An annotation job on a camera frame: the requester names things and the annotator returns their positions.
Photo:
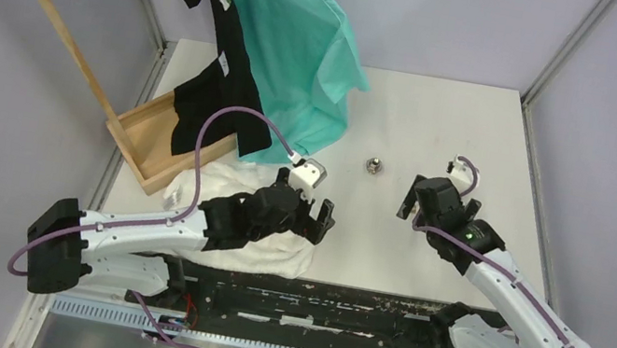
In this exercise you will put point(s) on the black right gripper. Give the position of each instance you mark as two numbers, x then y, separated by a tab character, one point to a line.
409	203

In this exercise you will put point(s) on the black t-shirt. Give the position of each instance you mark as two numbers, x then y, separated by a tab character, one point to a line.
226	81

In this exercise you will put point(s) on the teal t-shirt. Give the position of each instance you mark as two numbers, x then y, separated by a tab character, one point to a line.
305	61

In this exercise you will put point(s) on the white terry towel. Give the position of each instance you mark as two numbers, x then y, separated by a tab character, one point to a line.
285	254

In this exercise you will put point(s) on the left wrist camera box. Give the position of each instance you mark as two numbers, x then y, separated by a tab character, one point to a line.
305	176

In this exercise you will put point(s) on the white slotted cable duct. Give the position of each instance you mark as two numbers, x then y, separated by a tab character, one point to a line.
134	317

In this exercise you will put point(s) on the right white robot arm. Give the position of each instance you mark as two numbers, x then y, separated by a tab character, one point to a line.
479	254

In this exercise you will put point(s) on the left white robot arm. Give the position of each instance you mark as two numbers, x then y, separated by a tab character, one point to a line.
69	246

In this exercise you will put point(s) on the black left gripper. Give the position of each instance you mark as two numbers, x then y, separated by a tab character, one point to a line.
313	230

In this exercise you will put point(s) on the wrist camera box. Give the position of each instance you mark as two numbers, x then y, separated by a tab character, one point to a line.
305	176
459	173

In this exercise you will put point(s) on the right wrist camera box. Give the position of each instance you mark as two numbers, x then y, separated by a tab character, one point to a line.
459	173

